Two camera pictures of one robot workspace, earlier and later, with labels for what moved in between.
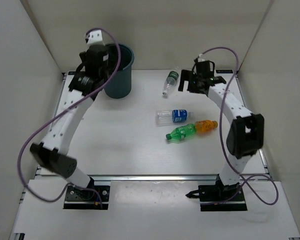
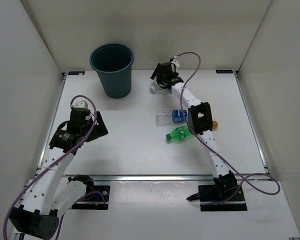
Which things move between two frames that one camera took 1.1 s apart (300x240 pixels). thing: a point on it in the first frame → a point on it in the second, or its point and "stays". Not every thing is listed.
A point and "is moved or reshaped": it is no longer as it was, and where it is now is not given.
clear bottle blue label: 165,117 stays
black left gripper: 82,58 → 101,129
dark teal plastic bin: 120,85 stays
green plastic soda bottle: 185,131 stays
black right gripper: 189,75 → 160,71
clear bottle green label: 171,79 is moved or reshaped
